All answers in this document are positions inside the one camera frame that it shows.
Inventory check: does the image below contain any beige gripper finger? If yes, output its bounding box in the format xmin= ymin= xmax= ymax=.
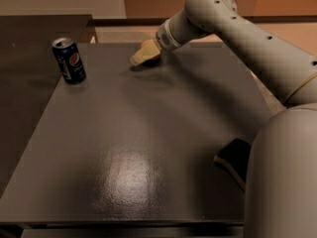
xmin=130 ymin=40 xmax=161 ymax=66

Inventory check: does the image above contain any orange fruit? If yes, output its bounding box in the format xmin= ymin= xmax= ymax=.
xmin=140 ymin=40 xmax=150 ymax=48

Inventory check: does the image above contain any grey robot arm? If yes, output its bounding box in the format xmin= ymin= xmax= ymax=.
xmin=131 ymin=0 xmax=317 ymax=238

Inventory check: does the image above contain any green and yellow sponge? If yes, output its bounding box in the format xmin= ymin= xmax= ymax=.
xmin=213 ymin=139 xmax=251 ymax=191

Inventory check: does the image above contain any blue Pepsi can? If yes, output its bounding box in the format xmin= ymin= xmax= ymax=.
xmin=53 ymin=38 xmax=86 ymax=84

